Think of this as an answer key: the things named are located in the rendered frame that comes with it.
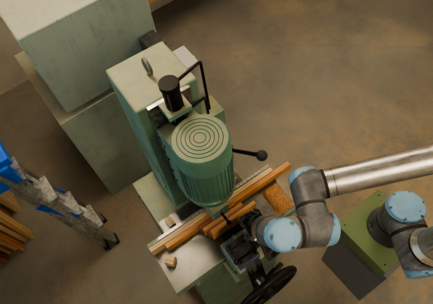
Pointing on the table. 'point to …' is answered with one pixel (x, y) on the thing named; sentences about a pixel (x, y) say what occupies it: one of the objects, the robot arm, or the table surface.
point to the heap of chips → (277, 199)
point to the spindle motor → (204, 160)
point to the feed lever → (252, 154)
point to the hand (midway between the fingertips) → (249, 229)
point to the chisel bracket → (218, 210)
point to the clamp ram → (232, 232)
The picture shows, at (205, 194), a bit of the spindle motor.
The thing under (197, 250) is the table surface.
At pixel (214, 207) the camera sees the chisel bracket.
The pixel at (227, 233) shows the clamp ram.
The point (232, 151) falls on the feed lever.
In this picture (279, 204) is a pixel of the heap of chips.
